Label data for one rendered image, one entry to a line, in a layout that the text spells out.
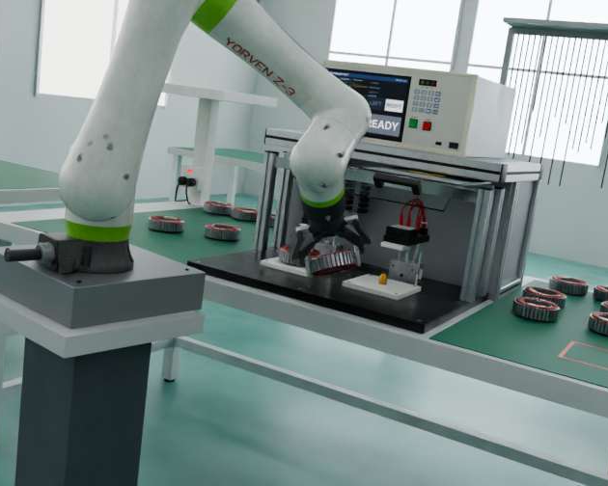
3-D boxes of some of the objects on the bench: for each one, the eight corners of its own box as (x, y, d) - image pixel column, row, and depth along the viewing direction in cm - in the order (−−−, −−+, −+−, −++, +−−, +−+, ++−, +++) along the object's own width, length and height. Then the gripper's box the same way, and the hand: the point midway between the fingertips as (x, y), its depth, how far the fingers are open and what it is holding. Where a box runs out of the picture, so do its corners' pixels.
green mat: (761, 431, 130) (762, 429, 130) (428, 338, 159) (428, 337, 159) (754, 329, 212) (754, 328, 212) (534, 280, 240) (534, 279, 240)
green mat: (175, 268, 191) (175, 267, 191) (10, 223, 220) (10, 222, 220) (344, 237, 273) (344, 237, 273) (207, 207, 301) (207, 206, 301)
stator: (359, 262, 171) (355, 247, 171) (310, 273, 170) (307, 256, 171) (356, 269, 182) (353, 254, 182) (311, 279, 182) (307, 263, 182)
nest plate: (309, 277, 191) (310, 272, 191) (260, 264, 198) (260, 259, 198) (336, 270, 204) (337, 265, 204) (289, 258, 211) (290, 254, 211)
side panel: (495, 301, 203) (516, 181, 197) (483, 299, 204) (506, 179, 198) (521, 286, 227) (541, 179, 221) (511, 284, 228) (531, 177, 222)
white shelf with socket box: (208, 223, 265) (223, 90, 257) (128, 204, 283) (140, 79, 275) (263, 217, 295) (278, 98, 287) (188, 201, 313) (200, 88, 305)
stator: (241, 237, 245) (242, 226, 245) (236, 243, 234) (238, 231, 234) (207, 232, 245) (207, 221, 245) (201, 238, 234) (202, 226, 234)
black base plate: (423, 334, 162) (425, 324, 162) (185, 269, 192) (186, 260, 192) (486, 300, 203) (488, 292, 202) (283, 251, 233) (284, 243, 232)
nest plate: (398, 300, 180) (398, 295, 180) (341, 285, 187) (342, 281, 187) (421, 291, 193) (421, 286, 193) (367, 278, 200) (368, 273, 200)
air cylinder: (413, 285, 198) (416, 264, 198) (387, 279, 202) (390, 258, 201) (420, 283, 203) (424, 262, 202) (395, 276, 206) (398, 256, 205)
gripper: (374, 182, 162) (378, 243, 180) (267, 205, 162) (281, 263, 180) (383, 209, 158) (386, 269, 176) (272, 232, 157) (287, 290, 175)
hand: (332, 261), depth 176 cm, fingers closed on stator, 11 cm apart
